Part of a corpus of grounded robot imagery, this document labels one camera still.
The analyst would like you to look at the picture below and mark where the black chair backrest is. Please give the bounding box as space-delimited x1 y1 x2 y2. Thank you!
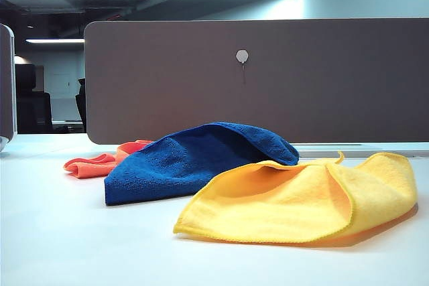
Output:
74 78 87 133

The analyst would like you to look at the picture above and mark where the orange microfiber rag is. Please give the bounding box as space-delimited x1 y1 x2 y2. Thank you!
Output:
63 139 154 179

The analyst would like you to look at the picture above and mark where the black office chair with headrest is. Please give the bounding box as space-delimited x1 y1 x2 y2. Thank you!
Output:
15 64 54 134

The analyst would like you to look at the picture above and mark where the short ceiling light strip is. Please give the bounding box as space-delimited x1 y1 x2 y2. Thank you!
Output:
25 38 85 44

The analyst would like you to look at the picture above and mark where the blue microfiber rag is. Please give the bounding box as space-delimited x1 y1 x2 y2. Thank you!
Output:
103 121 300 206

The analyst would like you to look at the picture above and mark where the yellow microfiber rag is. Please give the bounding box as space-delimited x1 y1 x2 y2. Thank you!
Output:
172 151 419 244

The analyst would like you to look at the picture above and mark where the white hexagonal wall hook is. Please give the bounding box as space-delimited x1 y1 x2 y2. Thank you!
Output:
235 50 249 84

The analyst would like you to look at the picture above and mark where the grey desk partition panel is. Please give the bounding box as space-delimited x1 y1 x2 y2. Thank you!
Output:
83 17 429 145

